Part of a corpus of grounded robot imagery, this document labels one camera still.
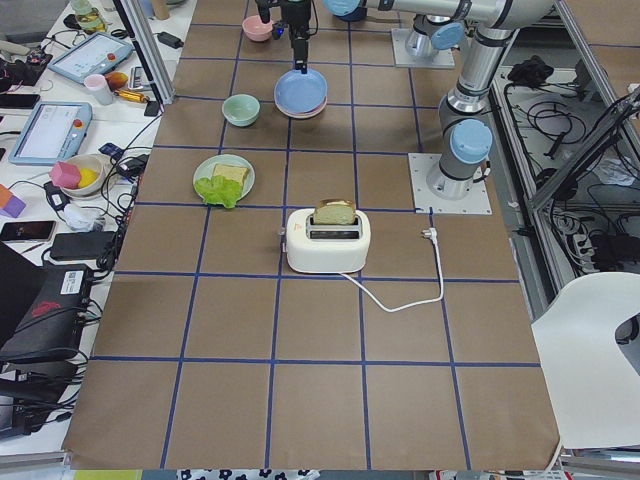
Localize green plate with food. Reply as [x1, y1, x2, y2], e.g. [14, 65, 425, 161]
[193, 154, 255, 202]

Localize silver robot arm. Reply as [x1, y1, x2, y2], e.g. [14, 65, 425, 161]
[324, 0, 553, 201]

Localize aluminium frame post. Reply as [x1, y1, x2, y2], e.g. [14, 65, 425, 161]
[114, 0, 176, 105]

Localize bread slice on plate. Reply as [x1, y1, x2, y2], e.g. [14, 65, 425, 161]
[212, 163, 250, 186]

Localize pink toy block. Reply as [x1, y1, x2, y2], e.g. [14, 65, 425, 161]
[49, 161, 81, 189]

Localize black power adapter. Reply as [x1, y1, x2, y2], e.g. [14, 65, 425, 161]
[49, 231, 115, 261]

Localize pink cup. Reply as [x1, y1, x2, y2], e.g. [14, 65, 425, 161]
[83, 74, 114, 105]

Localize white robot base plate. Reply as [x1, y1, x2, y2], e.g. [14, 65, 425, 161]
[408, 153, 492, 215]

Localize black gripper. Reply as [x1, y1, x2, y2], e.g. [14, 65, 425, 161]
[282, 0, 312, 74]

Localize purple toy block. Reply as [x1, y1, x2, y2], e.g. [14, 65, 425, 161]
[0, 185, 26, 218]

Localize green lettuce leaf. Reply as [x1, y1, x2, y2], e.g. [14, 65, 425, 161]
[194, 175, 243, 209]

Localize black smartphone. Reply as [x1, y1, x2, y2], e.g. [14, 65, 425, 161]
[1, 220, 57, 242]

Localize blue plate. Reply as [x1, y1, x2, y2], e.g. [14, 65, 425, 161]
[274, 68, 328, 114]

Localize pink bowl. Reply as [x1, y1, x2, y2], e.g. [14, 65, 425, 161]
[242, 15, 273, 43]

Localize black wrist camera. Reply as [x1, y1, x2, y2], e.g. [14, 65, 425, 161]
[256, 0, 286, 40]

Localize white toaster power cable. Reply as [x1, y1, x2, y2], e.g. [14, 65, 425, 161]
[337, 227, 446, 314]

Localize pink plate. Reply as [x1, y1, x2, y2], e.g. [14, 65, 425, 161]
[275, 96, 328, 119]

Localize white toaster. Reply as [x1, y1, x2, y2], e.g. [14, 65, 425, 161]
[284, 208, 371, 274]

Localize toast slice in toaster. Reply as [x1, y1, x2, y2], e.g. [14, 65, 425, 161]
[312, 199, 356, 225]

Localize blue teach pendant tablet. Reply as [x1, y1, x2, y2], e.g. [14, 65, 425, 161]
[48, 32, 134, 84]

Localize yellow toy fruit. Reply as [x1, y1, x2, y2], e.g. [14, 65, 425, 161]
[77, 168, 100, 189]

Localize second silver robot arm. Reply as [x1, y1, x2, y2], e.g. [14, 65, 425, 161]
[404, 14, 464, 66]

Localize white chair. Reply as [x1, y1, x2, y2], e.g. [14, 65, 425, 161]
[532, 272, 639, 449]

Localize beige bowl with toys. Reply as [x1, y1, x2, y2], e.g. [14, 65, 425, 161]
[62, 153, 109, 199]

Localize green bowl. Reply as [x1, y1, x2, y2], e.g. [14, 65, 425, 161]
[222, 94, 260, 127]

